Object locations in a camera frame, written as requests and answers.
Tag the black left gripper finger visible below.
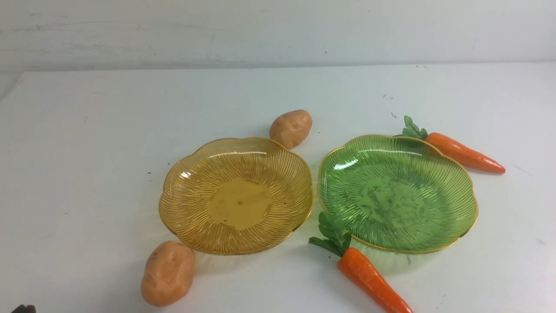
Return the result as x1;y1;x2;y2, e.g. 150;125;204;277
11;305;36;313

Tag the toy potato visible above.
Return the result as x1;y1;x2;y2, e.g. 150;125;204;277
269;110;313;150
140;240;195;307

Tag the toy carrot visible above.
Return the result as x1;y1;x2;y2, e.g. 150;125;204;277
402;115;506;175
308;212;413;313

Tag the amber ribbed plastic plate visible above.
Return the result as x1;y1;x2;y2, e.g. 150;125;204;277
159;137;314;255

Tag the green ribbed plastic plate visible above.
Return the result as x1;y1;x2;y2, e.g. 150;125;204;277
317;134;479;254

